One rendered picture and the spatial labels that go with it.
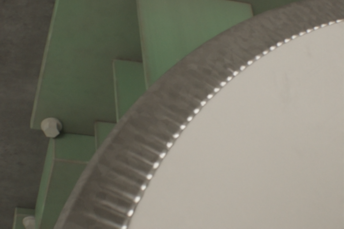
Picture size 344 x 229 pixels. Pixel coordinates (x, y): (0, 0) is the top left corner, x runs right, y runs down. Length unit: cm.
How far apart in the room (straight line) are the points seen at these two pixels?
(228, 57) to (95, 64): 50
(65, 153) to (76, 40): 22
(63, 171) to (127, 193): 72
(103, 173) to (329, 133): 21
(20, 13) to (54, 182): 32
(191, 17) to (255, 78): 37
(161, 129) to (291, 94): 14
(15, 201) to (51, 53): 42
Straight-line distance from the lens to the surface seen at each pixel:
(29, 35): 111
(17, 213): 143
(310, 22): 74
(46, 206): 130
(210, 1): 104
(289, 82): 65
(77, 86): 115
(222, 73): 62
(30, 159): 132
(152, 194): 52
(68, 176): 123
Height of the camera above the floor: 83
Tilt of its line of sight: 43 degrees down
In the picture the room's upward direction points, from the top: 172 degrees clockwise
